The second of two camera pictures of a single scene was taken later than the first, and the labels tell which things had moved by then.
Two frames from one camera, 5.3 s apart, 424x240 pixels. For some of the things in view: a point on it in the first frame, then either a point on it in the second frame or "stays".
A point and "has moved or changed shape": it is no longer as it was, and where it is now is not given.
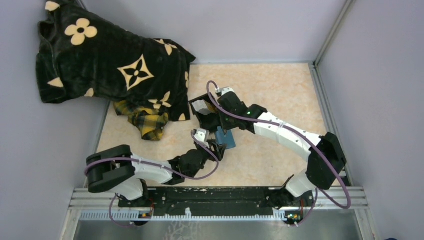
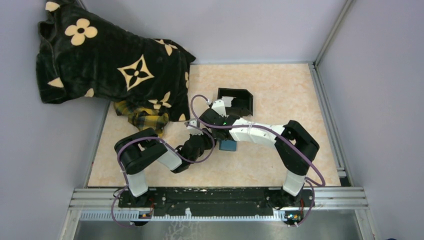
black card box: (211, 121) has moved or changed shape
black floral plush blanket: (79, 55) stays
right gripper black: (225, 125) -> (225, 118)
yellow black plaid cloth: (150, 122) stays
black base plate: (221, 201) stays
